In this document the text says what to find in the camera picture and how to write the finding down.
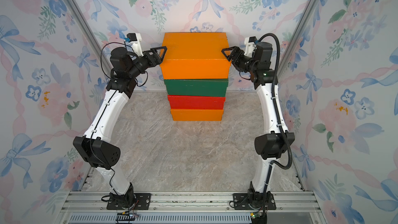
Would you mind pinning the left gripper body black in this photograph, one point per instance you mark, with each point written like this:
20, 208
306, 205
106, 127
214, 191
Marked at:
148, 58

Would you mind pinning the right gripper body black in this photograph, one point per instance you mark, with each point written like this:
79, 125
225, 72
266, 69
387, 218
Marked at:
238, 58

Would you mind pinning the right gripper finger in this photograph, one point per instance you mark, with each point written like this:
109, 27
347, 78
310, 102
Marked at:
235, 60
231, 53

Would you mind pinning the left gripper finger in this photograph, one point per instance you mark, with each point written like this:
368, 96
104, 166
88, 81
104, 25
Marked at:
159, 53
154, 61

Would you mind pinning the orange shoebox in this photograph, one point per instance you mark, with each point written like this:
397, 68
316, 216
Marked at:
196, 115
195, 55

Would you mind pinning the green shoebox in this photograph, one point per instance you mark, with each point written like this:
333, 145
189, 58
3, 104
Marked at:
197, 87

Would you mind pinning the red shoebox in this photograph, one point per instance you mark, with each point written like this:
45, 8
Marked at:
185, 102

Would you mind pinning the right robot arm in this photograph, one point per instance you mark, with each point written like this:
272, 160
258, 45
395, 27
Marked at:
273, 147

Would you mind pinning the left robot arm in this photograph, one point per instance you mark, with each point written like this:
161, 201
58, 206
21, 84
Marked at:
95, 145

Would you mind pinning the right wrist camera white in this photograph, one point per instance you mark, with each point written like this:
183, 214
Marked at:
250, 45

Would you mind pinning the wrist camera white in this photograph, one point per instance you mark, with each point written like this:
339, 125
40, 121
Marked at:
250, 45
134, 41

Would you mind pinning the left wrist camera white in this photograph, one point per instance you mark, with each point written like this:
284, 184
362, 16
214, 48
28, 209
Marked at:
134, 41

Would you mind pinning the left corner aluminium post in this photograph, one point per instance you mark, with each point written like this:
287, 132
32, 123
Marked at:
88, 33

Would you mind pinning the corner aluminium post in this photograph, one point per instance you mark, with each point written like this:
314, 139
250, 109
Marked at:
88, 33
297, 34

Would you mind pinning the right corner aluminium post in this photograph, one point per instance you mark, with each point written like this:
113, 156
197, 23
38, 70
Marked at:
297, 34

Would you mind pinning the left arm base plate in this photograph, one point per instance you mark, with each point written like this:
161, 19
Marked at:
138, 201

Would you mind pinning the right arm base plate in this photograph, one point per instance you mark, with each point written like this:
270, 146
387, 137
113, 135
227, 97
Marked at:
245, 201

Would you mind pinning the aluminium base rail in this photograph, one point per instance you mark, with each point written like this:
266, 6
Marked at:
297, 207

